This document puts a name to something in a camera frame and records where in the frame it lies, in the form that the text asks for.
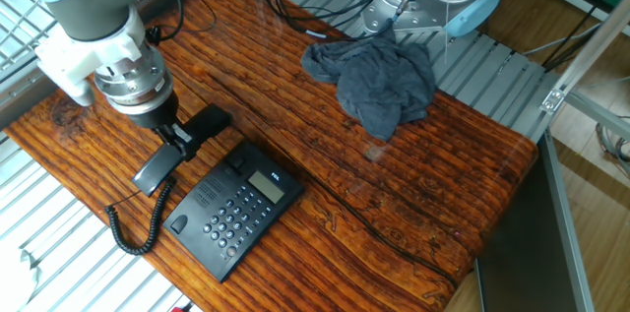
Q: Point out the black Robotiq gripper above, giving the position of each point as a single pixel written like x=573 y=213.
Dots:
x=152 y=119

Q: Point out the black telephone handset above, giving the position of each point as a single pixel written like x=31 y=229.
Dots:
x=207 y=122

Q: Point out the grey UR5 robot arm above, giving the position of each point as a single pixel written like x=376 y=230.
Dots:
x=98 y=7

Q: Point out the black desk telephone base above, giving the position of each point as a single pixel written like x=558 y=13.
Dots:
x=231 y=213

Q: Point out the dark grey crumpled cloth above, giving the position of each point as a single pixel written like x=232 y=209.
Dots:
x=379 y=85

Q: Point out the white crumpled sheet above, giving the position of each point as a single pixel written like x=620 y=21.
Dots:
x=17 y=282

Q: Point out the grey metal side panel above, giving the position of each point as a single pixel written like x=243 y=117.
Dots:
x=531 y=253

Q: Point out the aluminium frame bar with bracket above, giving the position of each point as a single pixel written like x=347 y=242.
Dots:
x=590 y=61

